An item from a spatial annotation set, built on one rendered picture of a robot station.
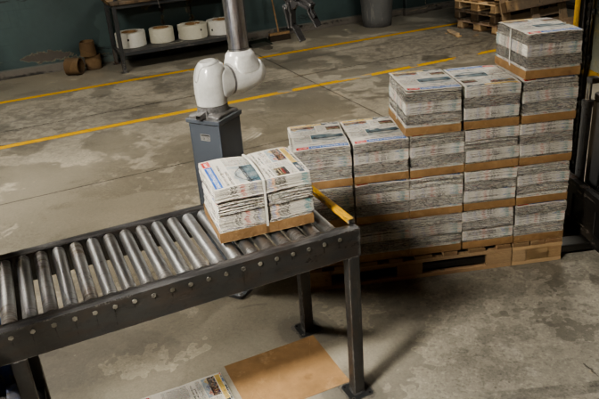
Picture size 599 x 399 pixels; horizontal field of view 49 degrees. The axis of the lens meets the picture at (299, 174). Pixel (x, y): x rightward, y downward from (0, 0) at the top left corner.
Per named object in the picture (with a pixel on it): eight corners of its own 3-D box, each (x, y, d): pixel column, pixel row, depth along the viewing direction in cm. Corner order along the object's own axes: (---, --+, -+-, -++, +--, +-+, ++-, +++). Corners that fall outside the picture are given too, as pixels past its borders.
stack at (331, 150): (296, 257, 387) (285, 126, 354) (485, 233, 397) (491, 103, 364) (305, 293, 352) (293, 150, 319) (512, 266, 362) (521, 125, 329)
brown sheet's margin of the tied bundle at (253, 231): (241, 205, 273) (240, 195, 271) (261, 234, 248) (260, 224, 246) (204, 213, 268) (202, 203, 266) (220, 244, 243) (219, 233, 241)
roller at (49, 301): (48, 258, 254) (45, 248, 252) (61, 321, 214) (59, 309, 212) (35, 262, 252) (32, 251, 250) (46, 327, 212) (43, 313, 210)
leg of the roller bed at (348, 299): (359, 384, 285) (354, 248, 258) (366, 392, 280) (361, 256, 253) (348, 388, 283) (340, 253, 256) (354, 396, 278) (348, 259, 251)
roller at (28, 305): (30, 263, 251) (28, 252, 249) (41, 328, 212) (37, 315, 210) (17, 266, 250) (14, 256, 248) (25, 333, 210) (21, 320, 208)
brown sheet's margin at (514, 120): (440, 108, 361) (441, 100, 360) (491, 102, 363) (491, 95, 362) (463, 130, 327) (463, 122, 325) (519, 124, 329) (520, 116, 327)
